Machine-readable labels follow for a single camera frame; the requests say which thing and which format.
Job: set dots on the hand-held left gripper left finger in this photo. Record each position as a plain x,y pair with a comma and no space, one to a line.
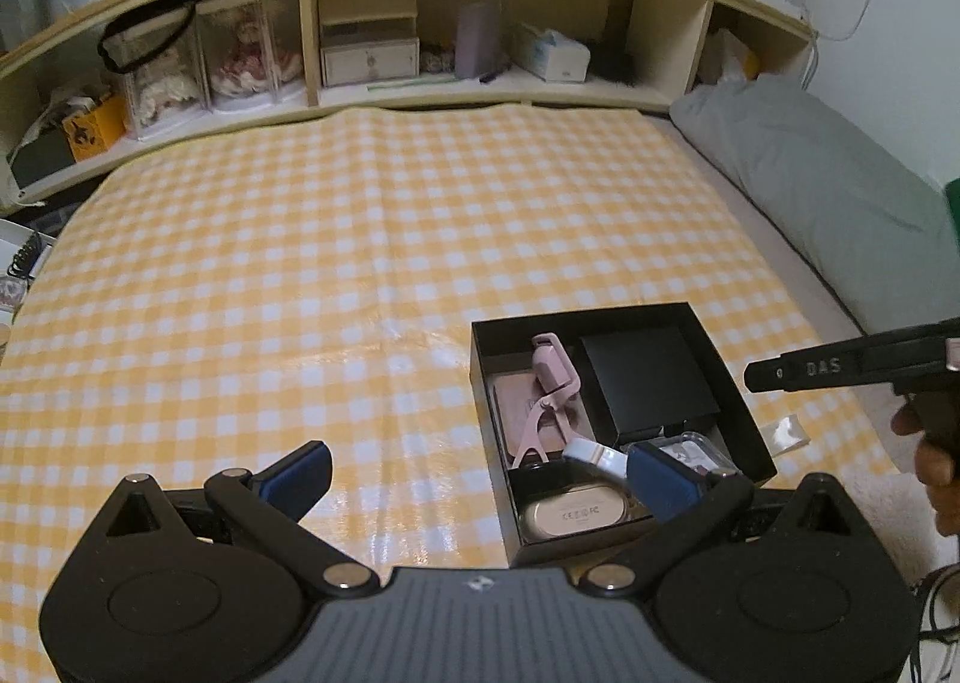
300,477

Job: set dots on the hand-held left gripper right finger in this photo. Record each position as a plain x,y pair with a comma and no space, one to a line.
664,484

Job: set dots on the clear plastic card case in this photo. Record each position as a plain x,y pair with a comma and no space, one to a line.
697,454

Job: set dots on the white round tin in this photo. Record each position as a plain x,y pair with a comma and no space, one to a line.
596,456

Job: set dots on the beige earbud case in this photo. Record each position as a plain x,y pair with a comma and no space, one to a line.
574,518

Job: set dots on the small black box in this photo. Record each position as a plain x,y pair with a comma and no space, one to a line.
645,383

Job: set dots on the pink eyelash curler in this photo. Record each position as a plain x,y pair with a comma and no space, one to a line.
536,421

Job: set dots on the large black box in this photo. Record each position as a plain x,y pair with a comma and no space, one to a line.
510,346

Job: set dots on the person's right hand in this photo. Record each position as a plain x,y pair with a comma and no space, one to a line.
937,480

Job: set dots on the quilted mattress pad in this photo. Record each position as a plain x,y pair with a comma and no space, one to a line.
806,282

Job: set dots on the clear plastic wrapper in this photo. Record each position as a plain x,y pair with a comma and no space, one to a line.
784,434

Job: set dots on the green object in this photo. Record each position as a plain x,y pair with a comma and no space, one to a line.
952,218

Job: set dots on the grey pillow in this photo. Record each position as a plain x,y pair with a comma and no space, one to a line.
810,181

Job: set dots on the yellow checkered mat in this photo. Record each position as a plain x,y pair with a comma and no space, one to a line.
300,263

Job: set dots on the white plastic bag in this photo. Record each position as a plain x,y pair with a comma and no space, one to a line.
731,57

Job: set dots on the black feather duster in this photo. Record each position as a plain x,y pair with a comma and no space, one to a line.
611,65

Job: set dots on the white open box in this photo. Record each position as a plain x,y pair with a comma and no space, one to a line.
11,233

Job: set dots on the yellow box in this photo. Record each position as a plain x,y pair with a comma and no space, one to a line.
94,132

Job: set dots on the dark green box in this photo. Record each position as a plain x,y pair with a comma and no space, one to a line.
41,158

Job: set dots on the white tissue box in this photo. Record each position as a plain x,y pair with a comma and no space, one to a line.
555,57

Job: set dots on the wooden organizer with drawer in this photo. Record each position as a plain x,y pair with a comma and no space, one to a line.
367,62

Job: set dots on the pink doll in clear case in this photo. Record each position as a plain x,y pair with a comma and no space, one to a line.
244,53

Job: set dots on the small lace bundle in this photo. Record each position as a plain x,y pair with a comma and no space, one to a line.
439,59

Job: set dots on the black pen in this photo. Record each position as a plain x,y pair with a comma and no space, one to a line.
491,76

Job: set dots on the lilac box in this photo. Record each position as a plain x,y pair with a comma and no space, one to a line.
480,38

